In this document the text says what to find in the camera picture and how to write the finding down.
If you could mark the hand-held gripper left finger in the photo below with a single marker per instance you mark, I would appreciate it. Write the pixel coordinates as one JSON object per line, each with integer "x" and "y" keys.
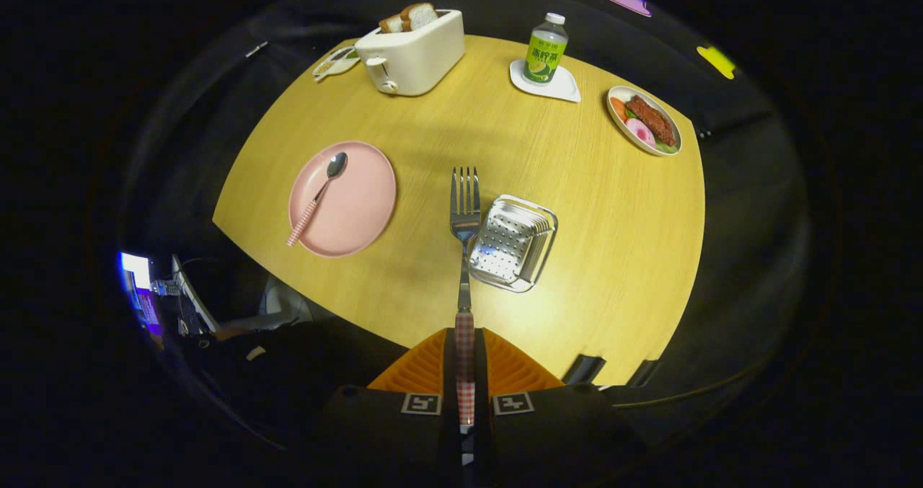
{"x": 448, "y": 373}

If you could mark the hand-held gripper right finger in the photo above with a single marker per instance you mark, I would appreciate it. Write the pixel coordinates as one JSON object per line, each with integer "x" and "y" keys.
{"x": 480, "y": 373}

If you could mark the black table clamp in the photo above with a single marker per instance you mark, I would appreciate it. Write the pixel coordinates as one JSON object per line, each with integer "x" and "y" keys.
{"x": 584, "y": 369}
{"x": 644, "y": 373}

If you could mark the perforated metal tray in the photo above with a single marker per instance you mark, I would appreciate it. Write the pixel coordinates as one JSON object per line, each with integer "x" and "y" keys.
{"x": 508, "y": 243}

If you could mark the pink plate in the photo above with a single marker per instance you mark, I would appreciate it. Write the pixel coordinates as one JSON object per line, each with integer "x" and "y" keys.
{"x": 353, "y": 207}

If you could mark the white food plate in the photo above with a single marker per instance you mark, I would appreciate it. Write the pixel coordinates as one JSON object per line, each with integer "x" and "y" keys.
{"x": 617, "y": 126}

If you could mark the pink round food piece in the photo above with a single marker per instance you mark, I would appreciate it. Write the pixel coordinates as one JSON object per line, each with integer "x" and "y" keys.
{"x": 640, "y": 132}

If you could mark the white coaster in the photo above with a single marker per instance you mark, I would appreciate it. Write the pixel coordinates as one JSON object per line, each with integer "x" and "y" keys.
{"x": 566, "y": 89}

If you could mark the orange carrot slice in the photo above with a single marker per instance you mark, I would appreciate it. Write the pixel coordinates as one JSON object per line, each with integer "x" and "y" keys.
{"x": 619, "y": 107}

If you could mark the brown meat slice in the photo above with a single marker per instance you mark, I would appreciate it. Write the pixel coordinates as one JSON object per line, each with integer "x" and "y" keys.
{"x": 652, "y": 120}

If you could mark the white toaster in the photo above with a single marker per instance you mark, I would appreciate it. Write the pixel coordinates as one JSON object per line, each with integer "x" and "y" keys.
{"x": 418, "y": 59}

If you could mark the green tea bottle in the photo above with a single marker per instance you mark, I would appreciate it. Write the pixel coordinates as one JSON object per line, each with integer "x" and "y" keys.
{"x": 544, "y": 59}

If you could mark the white divided snack dish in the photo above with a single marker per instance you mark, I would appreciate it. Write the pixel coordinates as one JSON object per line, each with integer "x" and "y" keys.
{"x": 332, "y": 66}

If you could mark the open laptop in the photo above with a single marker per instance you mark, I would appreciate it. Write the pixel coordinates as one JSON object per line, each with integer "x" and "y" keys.
{"x": 137, "y": 268}

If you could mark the bread slice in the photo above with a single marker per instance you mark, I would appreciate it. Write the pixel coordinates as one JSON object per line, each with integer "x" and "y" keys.
{"x": 420, "y": 16}
{"x": 391, "y": 24}

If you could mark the white clip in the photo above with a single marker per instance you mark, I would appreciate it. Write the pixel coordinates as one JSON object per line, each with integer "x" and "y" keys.
{"x": 257, "y": 49}

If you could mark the white plastic frame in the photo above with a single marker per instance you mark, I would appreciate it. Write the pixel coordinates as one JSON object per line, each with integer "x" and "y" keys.
{"x": 281, "y": 304}

